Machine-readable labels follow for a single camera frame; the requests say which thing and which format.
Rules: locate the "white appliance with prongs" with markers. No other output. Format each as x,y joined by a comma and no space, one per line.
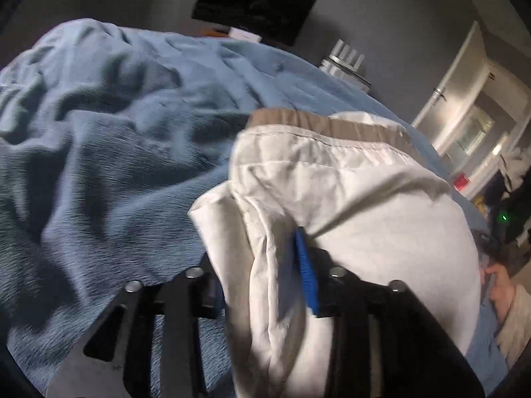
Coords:
344,66

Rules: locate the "person's right hand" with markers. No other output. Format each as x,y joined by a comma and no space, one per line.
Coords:
500,290

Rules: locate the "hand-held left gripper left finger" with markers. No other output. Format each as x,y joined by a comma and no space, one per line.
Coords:
209,298

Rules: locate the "person's right forearm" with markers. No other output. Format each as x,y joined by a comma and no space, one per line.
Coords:
516,331

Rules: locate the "white door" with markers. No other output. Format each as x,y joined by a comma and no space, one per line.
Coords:
452,91

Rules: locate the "blue blanket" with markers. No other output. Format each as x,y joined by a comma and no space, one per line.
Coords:
116,153

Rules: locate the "black wall television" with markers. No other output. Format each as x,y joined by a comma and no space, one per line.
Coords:
253,4

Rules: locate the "small red object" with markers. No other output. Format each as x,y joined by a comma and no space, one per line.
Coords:
461,183

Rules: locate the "small white box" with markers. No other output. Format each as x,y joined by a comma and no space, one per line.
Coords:
245,34

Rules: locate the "cream white garment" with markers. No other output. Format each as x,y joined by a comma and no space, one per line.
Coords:
373,224

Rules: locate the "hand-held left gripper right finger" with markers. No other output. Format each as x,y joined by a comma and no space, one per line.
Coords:
307,273

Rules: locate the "wooden cabinet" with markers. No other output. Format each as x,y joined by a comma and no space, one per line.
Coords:
213,32

